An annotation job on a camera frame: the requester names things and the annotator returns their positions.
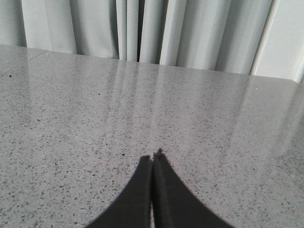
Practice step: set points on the light grey curtain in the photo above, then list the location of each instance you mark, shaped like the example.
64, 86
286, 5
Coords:
258, 37

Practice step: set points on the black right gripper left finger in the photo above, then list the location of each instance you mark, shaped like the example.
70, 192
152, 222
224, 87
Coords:
132, 208

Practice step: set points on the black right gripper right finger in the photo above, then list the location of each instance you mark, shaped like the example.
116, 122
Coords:
174, 206

